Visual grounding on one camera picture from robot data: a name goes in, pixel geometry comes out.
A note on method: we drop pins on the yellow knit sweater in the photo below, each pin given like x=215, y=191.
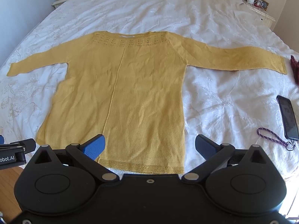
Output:
x=129, y=90

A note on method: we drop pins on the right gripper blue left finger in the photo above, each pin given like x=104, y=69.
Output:
x=84, y=156

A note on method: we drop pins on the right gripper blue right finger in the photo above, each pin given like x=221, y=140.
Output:
x=216, y=156

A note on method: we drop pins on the right white nightstand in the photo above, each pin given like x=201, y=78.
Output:
x=264, y=17

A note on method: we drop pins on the white nightstand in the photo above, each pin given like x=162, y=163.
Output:
x=58, y=3
x=264, y=17

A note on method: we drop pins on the dark red cloth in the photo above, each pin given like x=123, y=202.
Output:
x=295, y=68

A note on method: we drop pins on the right wooden photo frame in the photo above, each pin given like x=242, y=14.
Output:
x=261, y=4

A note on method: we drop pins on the left white nightstand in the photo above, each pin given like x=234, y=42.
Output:
x=58, y=3

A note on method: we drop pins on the black smartphone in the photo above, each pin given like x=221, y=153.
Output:
x=288, y=118

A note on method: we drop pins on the white embroidered bedspread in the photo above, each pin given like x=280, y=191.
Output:
x=225, y=106

